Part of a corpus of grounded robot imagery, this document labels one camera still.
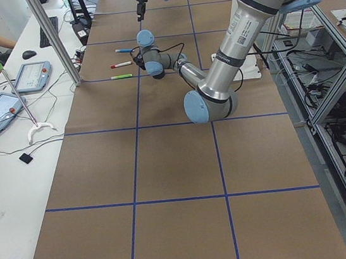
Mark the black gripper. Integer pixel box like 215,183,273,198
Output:
136,0,148,22

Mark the blue marker pen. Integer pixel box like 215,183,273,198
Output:
115,48,134,54

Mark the red marker pen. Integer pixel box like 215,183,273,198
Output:
110,61,132,69

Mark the green highlighter pen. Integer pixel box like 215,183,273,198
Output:
110,73,133,80

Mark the black keyboard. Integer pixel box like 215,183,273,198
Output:
36,16,62,49

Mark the black computer mouse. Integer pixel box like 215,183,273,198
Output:
22,50,37,60

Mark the far teach pendant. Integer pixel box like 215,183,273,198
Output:
14,61,51,94

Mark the small black square pad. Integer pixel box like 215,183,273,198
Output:
19,153,33,164

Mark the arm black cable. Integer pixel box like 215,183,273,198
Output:
130,41,190,78

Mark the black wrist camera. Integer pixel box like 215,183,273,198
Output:
130,47,146,71

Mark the aluminium frame post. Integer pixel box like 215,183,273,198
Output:
26,0,81,87

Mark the white pedestal column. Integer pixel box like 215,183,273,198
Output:
210,46,263,85

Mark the white curved bracket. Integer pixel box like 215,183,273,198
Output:
27,122,57,144

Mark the metal rod green handle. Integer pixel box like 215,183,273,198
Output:
0,63,39,127

